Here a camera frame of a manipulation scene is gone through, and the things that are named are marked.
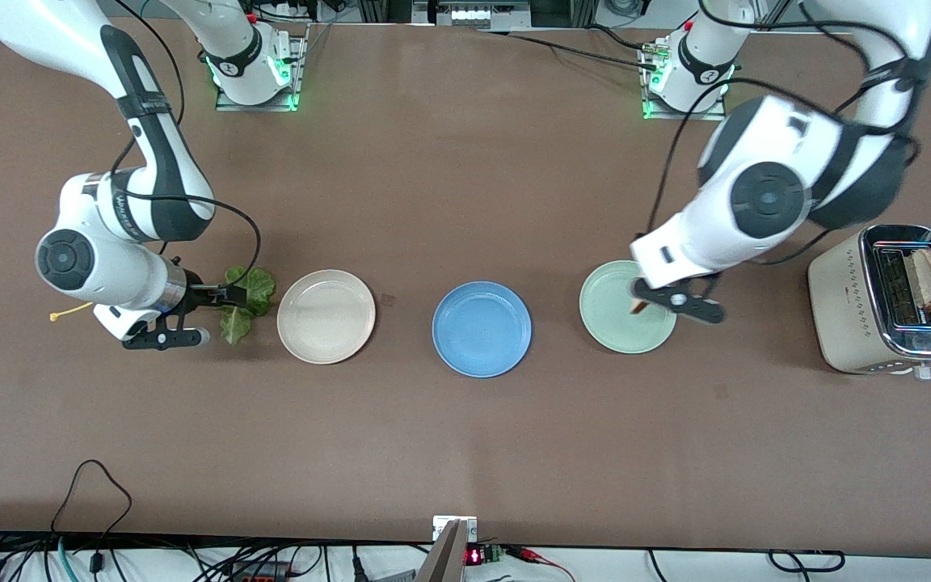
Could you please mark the blue plate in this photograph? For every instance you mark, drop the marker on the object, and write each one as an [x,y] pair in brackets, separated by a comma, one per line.
[482,327]

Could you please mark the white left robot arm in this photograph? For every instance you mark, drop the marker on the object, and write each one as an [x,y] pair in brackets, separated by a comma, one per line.
[768,198]

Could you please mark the yellow mustard squeeze bottle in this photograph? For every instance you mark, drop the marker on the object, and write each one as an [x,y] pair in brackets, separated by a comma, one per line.
[54,317]

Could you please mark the white bread slice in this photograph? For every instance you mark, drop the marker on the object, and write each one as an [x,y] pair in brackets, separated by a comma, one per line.
[930,279]
[638,306]

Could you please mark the black power strip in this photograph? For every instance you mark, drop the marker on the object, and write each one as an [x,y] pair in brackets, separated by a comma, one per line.
[255,575]

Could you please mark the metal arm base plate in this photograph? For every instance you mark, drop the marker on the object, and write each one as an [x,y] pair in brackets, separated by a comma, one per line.
[680,116]
[223,101]

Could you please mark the grey metal pole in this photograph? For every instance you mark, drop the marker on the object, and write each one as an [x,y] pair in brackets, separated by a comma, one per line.
[443,562]

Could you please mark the small red LED module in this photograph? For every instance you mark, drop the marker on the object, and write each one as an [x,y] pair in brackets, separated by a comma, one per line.
[475,556]

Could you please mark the white device on frame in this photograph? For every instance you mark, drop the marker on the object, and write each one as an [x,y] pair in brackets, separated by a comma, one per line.
[473,14]

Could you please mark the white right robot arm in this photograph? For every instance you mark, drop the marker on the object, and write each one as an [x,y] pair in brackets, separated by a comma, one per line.
[102,267]

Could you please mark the beige plate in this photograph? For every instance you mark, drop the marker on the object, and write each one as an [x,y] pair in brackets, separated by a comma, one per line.
[326,317]

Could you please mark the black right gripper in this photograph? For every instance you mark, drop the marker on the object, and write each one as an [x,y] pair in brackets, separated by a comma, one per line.
[194,297]

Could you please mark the green lettuce leaf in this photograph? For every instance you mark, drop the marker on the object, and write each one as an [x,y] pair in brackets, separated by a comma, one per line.
[255,291]

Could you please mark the cream and chrome toaster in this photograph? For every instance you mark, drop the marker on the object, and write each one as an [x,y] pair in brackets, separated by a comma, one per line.
[841,315]

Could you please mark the white metal edge bracket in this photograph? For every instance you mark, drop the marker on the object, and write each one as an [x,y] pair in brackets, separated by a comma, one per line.
[441,525]

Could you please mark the pale green plate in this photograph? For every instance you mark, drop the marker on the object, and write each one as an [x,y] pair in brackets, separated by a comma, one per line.
[619,323]

